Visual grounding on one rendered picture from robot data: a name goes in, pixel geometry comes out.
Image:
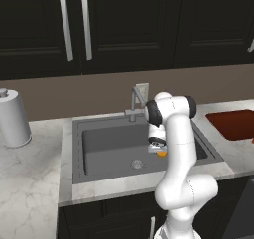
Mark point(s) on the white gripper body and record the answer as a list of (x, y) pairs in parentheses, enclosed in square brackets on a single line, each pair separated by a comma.
[(154, 147)]

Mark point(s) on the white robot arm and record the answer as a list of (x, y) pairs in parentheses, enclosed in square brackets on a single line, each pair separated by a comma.
[(178, 143)]

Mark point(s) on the grey sink basin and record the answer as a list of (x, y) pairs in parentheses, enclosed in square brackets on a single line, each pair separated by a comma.
[(112, 143)]

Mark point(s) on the grey sink faucet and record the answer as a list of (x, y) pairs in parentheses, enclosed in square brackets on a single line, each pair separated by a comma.
[(133, 108)]

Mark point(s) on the orange round fruit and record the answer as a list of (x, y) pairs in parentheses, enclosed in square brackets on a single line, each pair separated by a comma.
[(161, 154)]

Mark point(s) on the dark lower cupboard door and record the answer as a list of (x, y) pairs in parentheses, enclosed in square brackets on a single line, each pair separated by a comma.
[(82, 221), (129, 216)]

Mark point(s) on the dark cupboard door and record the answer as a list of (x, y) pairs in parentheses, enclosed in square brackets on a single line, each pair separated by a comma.
[(82, 221), (215, 21), (33, 28), (129, 216), (132, 24)]

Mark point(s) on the dark upper cupboard door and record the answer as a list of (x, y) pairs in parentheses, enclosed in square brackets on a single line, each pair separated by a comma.
[(33, 28), (215, 21), (132, 24)]

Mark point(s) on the white paper towel roll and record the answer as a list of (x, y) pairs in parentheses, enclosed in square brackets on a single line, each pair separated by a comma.
[(13, 120)]

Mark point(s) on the white wall outlet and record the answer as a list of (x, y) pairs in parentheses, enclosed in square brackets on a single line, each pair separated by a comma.
[(143, 89)]

